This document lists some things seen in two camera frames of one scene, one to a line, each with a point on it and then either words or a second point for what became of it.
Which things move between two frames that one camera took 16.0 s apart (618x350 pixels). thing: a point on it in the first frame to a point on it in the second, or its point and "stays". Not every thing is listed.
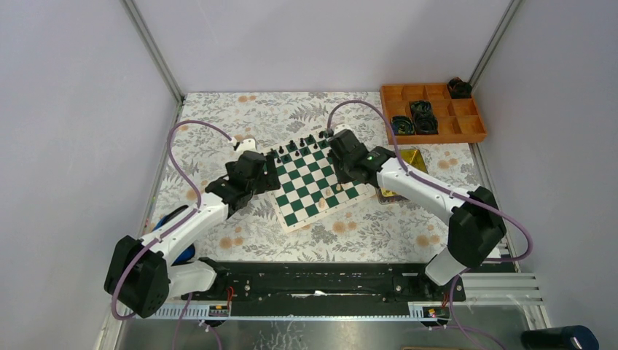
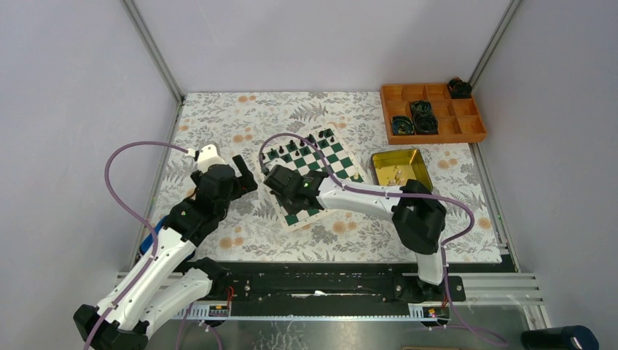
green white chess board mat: [310, 189] stays
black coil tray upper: [421, 109] stays
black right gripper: [342, 178] to [289, 209]
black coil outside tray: [458, 89] stays
